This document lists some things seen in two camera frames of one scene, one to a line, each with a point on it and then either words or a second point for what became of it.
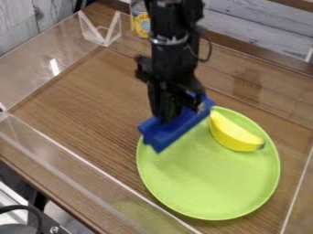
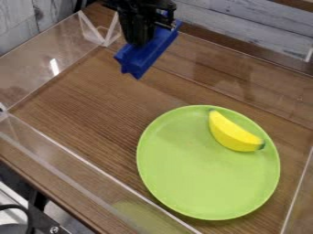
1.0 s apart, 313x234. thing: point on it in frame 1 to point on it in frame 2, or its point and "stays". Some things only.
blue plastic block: (158, 132) to (135, 57)
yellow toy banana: (233, 135) stays
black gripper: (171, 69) to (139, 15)
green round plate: (203, 180) stays
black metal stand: (49, 225) stays
